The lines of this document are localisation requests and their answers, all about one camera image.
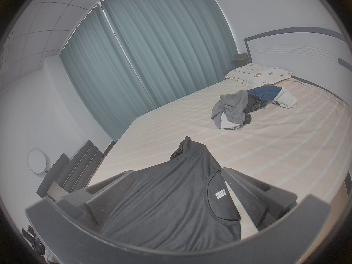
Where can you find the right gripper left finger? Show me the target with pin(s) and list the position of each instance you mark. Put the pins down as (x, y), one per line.
(101, 202)

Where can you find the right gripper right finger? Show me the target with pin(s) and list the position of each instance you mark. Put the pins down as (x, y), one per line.
(255, 199)

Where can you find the black T-shirt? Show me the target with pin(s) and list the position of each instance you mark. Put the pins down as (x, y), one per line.
(165, 202)

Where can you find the bed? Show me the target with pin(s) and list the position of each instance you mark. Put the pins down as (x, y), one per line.
(220, 147)

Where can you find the pile of clothes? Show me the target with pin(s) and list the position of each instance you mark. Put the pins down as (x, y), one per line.
(233, 103)

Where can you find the black dressing table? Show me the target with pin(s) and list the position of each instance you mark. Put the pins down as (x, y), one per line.
(79, 164)

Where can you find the round white-framed mirror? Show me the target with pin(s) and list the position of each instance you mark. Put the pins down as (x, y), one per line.
(38, 161)

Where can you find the blue-green curtain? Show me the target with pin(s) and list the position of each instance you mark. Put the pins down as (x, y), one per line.
(170, 37)
(104, 78)

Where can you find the white printed pillow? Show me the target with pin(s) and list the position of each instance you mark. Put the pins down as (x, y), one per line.
(258, 74)

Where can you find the grey bedside table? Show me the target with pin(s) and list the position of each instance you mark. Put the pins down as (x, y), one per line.
(240, 58)

